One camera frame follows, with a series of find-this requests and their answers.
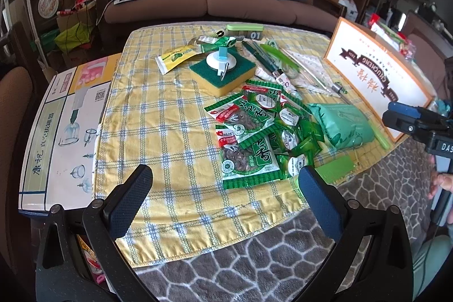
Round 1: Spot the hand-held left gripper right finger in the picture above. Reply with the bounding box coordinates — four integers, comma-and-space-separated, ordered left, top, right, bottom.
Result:
298, 166, 414, 302

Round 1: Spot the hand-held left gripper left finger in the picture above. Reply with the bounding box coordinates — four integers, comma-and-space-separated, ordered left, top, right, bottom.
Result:
35, 164, 160, 302

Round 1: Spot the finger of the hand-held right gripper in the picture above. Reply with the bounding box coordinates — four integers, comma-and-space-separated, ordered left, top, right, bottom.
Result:
381, 111, 431, 140
387, 101, 443, 121

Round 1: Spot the cardboard box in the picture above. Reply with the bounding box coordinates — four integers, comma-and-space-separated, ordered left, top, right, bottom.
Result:
324, 17, 435, 143

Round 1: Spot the person's right hand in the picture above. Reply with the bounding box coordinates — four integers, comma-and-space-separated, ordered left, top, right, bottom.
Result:
428, 153, 453, 201

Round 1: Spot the green straw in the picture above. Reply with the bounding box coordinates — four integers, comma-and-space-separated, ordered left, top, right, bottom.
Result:
368, 121, 392, 150

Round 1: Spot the green flat card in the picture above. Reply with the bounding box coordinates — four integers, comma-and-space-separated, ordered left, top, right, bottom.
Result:
313, 155, 356, 184

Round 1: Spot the teal cloth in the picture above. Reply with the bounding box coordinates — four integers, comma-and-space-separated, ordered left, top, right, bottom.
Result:
433, 98, 453, 119

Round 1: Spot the brown armchair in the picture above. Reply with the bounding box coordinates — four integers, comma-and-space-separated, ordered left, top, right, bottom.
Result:
401, 10, 453, 101

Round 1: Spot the metal tool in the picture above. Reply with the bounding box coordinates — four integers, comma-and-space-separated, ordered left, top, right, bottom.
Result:
331, 83, 351, 104

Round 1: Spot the pile of small green sachets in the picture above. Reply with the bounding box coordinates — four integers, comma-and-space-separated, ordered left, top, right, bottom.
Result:
269, 90, 324, 179

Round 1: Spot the yellow checked cloth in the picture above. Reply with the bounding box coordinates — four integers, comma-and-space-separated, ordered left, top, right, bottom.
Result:
91, 22, 386, 269

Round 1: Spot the grey patterned blanket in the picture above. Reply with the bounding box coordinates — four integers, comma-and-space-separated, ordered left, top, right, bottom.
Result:
134, 136, 436, 302

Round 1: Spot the white printed carton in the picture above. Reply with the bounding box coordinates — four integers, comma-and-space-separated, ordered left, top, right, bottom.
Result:
18, 52, 123, 216

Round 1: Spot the clear plastic bag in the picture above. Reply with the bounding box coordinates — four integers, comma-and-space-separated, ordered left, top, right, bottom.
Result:
283, 47, 340, 97

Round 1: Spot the person's leg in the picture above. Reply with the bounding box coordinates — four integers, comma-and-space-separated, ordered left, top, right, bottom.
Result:
412, 235, 453, 302

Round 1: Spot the white tube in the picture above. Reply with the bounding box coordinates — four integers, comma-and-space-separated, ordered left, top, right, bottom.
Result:
257, 66, 300, 93

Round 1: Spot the light green pen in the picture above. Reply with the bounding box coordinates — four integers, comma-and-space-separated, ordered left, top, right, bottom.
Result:
260, 43, 300, 71

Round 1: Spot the yellow green sachet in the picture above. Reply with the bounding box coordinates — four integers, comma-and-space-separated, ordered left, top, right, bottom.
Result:
157, 45, 202, 75

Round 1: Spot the green yellow sponge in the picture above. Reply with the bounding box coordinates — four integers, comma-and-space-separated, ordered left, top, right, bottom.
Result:
189, 54, 257, 98

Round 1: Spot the dark green pen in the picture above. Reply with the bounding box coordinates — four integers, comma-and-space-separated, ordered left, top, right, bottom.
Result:
242, 40, 280, 74

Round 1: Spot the white blue suction hook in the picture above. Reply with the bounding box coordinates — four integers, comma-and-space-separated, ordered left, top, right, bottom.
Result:
206, 46, 238, 81

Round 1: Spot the bright green bag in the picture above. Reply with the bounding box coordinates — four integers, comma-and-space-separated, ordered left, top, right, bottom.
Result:
53, 21, 94, 51

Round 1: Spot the green white timer box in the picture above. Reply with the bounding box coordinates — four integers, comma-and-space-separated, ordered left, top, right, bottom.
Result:
226, 23, 264, 40

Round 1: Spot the green white wrapper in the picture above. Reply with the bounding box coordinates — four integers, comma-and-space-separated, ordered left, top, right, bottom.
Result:
187, 33, 241, 53

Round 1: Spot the round tin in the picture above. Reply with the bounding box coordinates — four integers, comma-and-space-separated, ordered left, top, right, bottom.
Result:
37, 0, 63, 19

